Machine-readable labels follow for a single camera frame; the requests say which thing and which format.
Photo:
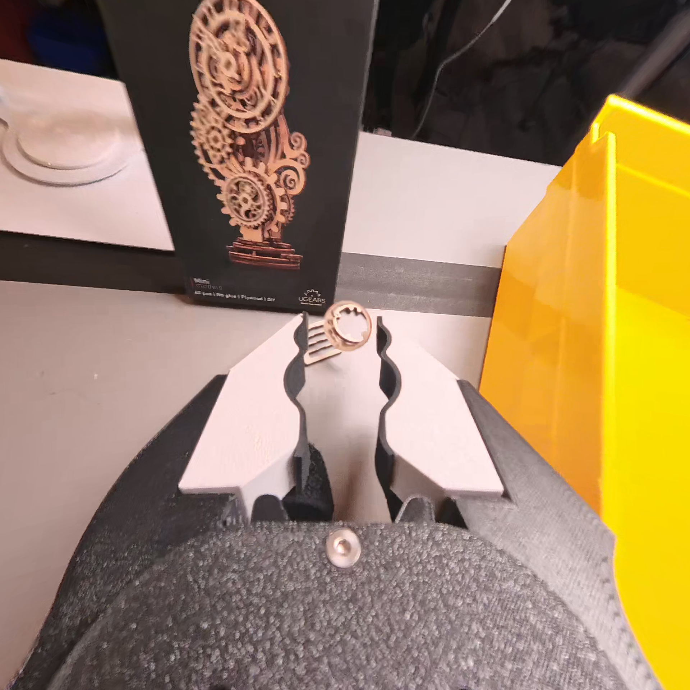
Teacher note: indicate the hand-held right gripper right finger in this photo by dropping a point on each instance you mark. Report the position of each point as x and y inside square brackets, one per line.
[442, 431]

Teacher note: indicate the white stand base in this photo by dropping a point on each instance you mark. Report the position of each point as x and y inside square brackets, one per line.
[81, 205]

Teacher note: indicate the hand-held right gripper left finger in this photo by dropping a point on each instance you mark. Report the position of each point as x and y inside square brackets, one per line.
[242, 431]

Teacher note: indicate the slotted wooden grille piece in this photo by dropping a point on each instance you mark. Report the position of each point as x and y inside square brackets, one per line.
[319, 345]

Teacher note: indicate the black puzzle box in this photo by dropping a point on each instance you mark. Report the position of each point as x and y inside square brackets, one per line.
[161, 161]

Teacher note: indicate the yellow plastic bin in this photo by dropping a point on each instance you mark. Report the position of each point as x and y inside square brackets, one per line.
[620, 323]

